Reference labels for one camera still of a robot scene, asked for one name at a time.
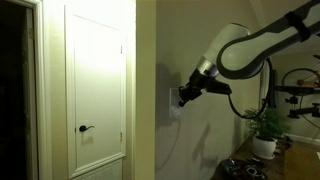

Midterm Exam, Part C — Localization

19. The white wall light switch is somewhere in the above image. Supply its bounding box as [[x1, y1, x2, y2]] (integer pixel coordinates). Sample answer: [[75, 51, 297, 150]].
[[169, 88, 181, 118]]

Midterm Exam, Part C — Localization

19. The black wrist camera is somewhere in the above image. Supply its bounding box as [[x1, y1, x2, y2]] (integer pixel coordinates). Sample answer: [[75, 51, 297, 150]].
[[204, 79, 232, 95]]

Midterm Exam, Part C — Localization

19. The white closet door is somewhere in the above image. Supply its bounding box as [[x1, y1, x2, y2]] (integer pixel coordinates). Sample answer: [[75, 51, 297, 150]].
[[65, 5, 126, 180]]

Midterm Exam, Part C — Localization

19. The dark wooden side table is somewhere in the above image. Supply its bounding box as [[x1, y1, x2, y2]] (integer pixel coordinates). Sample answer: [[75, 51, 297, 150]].
[[213, 134, 320, 180]]

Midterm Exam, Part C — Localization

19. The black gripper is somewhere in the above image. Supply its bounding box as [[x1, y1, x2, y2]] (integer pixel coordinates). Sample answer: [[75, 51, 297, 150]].
[[178, 69, 213, 107]]

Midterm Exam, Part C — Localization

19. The green potted plant white pot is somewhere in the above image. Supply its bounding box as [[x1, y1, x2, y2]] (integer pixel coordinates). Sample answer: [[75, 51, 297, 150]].
[[245, 108, 290, 160]]

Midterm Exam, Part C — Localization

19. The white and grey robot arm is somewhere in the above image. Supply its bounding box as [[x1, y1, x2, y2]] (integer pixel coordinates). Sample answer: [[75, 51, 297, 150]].
[[179, 0, 320, 106]]

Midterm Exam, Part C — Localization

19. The bicycle by wall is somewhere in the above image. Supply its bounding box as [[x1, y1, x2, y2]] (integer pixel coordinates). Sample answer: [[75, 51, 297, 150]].
[[281, 67, 320, 88]]

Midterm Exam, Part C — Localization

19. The black door lever handle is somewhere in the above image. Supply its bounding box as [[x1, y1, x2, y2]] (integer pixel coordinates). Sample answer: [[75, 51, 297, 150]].
[[79, 125, 95, 132]]

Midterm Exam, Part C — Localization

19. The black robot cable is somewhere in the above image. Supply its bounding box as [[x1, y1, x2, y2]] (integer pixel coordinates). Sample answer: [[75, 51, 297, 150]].
[[227, 57, 278, 120]]

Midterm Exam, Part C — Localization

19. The black stereo camera on mount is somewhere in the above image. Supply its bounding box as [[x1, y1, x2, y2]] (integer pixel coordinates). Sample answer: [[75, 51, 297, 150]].
[[275, 86, 320, 119]]

